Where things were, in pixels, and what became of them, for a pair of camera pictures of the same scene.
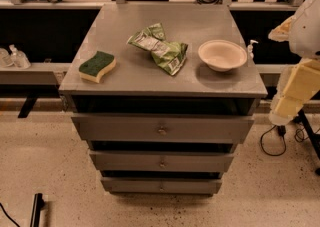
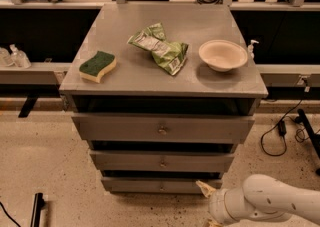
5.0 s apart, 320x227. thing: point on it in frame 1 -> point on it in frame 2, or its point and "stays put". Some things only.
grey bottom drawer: [162, 185] stays put
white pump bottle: [250, 49] stays put
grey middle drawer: [162, 161] stays put
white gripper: [306, 34] -> [217, 205]
